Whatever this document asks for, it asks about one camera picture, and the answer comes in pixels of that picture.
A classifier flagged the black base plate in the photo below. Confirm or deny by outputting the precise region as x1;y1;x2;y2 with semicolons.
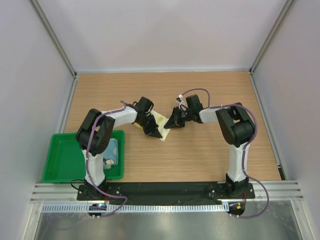
75;182;255;206

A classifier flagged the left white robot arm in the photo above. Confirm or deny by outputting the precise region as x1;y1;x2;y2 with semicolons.
75;97;162;201

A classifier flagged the aluminium front rail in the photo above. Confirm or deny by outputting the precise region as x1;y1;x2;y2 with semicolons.
29;180;304;204

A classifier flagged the green plastic tray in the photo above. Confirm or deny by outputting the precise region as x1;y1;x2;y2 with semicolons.
42;130;125;183

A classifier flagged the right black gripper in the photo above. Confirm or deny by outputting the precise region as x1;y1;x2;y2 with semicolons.
164;106;194;129

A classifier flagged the right aluminium frame post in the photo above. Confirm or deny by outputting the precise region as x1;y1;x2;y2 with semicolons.
249;0;297;76

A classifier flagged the aluminium frame post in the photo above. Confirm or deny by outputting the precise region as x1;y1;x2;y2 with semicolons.
29;0;78;77
249;0;297;76

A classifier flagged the blue polka dot towel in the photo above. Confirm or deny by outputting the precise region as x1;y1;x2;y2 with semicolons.
103;138;119;170

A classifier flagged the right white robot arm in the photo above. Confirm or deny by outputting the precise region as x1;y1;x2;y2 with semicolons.
164;94;257;198

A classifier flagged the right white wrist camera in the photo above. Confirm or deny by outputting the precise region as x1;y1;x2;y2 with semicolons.
176;94;188;107

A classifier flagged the left aluminium frame post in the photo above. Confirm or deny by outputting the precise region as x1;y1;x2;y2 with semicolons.
29;0;78;77

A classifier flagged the yellow green patterned towel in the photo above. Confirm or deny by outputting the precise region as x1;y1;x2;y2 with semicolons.
132;110;170;142

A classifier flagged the white slotted cable duct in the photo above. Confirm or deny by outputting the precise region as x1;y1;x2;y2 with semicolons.
41;203;229;214

